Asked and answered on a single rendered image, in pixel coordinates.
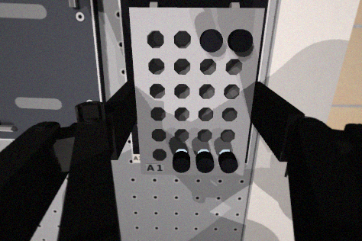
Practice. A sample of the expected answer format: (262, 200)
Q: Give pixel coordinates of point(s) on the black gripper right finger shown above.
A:
(325, 182)

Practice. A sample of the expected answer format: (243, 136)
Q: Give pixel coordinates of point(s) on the grey perforated base plate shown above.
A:
(168, 207)

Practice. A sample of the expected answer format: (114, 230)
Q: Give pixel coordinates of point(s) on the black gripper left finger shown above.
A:
(34, 166)

